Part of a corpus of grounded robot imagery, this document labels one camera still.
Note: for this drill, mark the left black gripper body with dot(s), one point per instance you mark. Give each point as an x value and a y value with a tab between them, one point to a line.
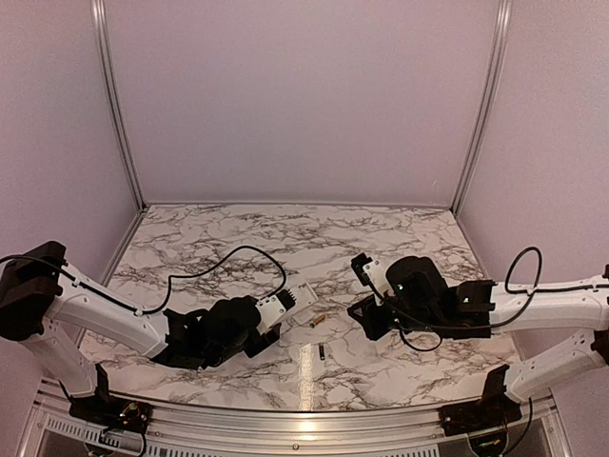
266	341

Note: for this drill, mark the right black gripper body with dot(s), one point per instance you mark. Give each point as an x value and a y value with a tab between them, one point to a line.
378	328

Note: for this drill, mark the white battery cover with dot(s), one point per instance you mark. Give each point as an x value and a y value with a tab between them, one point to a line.
299	319

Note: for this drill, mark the white remote control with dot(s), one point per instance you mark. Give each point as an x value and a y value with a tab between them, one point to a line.
300	296

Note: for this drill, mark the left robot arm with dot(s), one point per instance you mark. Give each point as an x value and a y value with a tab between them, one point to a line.
40	290

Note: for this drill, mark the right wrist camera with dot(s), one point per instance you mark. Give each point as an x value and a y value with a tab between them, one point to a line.
371	274

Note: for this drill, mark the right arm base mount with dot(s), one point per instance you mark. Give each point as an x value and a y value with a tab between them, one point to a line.
473	416

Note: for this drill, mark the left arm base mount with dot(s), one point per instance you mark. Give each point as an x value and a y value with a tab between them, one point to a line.
116	413

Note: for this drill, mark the front aluminium rail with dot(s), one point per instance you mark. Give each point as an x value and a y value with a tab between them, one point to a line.
187	430

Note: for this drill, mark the right aluminium frame post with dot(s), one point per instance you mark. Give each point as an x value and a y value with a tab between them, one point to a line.
489	92

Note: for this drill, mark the aluminium frame post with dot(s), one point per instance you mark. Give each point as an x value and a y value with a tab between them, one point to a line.
100	24
489	92

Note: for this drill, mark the left aluminium frame post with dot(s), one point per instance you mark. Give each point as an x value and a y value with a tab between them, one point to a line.
100	24

